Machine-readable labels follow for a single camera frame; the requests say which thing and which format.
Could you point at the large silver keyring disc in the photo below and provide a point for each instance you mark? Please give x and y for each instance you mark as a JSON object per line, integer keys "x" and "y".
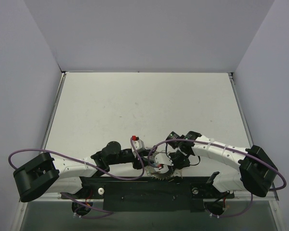
{"x": 151, "y": 172}

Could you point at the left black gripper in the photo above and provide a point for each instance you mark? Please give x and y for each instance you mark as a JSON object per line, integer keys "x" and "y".
{"x": 138, "y": 162}

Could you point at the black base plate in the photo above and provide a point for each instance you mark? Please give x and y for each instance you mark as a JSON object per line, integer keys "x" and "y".
{"x": 148, "y": 194}

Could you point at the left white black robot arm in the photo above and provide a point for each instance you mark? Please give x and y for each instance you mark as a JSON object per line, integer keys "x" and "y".
{"x": 52, "y": 172}

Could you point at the aluminium front rail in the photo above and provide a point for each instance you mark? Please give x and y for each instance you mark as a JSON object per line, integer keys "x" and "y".
{"x": 145, "y": 188}

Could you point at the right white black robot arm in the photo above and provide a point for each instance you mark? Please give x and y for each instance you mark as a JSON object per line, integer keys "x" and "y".
{"x": 252, "y": 165}

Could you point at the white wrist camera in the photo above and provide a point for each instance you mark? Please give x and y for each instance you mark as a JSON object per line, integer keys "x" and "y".
{"x": 163, "y": 163}
{"x": 137, "y": 145}

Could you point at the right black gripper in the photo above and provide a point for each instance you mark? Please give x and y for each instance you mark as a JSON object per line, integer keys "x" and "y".
{"x": 173, "y": 159}

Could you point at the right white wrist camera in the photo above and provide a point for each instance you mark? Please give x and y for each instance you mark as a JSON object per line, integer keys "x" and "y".
{"x": 163, "y": 163}

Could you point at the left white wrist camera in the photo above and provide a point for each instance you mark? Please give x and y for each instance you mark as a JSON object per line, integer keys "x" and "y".
{"x": 137, "y": 145}

